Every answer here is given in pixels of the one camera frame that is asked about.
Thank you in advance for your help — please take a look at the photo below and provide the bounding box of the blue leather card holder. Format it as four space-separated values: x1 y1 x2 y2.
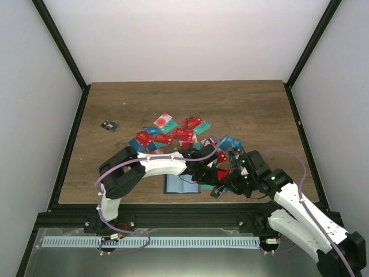
163 174 201 194

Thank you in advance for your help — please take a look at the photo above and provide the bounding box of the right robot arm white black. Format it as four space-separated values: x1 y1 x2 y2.
223 148 367 276

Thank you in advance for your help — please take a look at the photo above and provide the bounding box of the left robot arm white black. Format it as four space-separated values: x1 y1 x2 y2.
95 144 218 233

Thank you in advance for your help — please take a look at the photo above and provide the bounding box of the red gold card lower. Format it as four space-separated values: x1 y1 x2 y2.
217 167 232 181

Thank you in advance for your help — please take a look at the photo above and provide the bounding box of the black VIP card right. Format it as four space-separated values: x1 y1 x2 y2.
228 148 245 168

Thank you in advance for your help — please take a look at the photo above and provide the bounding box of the blue card right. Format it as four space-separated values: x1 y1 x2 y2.
219 135 243 151

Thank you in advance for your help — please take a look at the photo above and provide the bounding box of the blue card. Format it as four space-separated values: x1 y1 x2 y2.
129 138 144 152
219 135 243 151

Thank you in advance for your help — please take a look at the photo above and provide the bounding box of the red card centre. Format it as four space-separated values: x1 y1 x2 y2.
173 128 194 143

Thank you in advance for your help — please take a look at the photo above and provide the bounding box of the teal card top right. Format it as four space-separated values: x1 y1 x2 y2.
194 121 211 135

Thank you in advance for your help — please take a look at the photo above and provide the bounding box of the red card top right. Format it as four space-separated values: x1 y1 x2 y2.
183 116 204 130

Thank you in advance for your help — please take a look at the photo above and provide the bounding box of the white card red circle top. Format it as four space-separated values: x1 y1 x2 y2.
154 113 172 128

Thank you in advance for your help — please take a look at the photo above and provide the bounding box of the red card left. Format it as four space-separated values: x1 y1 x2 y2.
135 130 154 147

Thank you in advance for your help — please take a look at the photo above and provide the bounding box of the blue card left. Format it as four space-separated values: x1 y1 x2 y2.
129 138 144 152

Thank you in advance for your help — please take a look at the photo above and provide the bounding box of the black card far left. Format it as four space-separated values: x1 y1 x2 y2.
100 120 119 132

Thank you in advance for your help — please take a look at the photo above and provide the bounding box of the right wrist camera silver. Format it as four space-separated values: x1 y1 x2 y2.
240 166 248 176

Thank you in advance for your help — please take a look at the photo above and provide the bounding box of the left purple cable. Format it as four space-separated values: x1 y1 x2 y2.
95 134 221 256

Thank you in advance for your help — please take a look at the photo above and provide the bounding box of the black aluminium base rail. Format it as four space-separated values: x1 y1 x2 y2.
36 201 279 233

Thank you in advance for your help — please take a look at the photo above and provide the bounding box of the light blue slotted cable duct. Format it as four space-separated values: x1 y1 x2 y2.
42 236 260 249

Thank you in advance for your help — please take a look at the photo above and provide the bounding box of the right black frame post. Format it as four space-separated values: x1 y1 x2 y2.
284 0 343 87

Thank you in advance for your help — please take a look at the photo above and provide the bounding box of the black frame post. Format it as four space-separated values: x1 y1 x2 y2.
31 0 88 87
284 0 343 87

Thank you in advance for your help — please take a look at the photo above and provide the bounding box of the left black frame post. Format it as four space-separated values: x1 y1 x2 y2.
31 0 88 87

